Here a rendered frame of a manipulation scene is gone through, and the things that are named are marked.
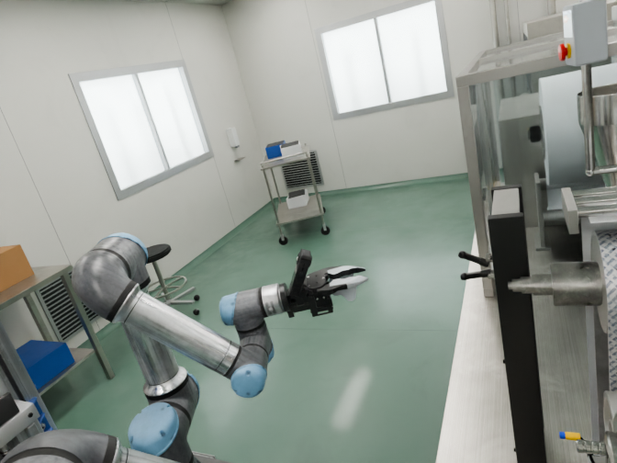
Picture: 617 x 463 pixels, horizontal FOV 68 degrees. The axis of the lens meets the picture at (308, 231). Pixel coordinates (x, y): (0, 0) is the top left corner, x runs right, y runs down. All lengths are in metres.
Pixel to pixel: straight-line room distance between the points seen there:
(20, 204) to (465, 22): 4.80
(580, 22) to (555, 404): 0.78
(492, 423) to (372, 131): 5.35
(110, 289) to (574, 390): 1.05
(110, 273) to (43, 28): 3.77
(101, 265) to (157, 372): 0.34
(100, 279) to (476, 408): 0.89
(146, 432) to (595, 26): 1.20
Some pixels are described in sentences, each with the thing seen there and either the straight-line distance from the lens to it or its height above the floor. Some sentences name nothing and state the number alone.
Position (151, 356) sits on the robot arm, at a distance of 1.24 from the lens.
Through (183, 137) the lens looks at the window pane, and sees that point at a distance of 5.60.
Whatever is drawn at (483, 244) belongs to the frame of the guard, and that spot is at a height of 1.09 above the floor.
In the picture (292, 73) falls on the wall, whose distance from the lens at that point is 6.51.
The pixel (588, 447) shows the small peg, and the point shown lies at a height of 1.26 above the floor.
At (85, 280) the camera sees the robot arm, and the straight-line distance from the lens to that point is 1.06.
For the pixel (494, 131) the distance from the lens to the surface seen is 1.43.
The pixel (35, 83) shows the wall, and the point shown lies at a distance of 4.45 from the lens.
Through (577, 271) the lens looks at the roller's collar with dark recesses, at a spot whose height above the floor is 1.36.
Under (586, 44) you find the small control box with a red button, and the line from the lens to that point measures 0.95.
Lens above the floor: 1.71
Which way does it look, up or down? 19 degrees down
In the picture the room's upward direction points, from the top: 15 degrees counter-clockwise
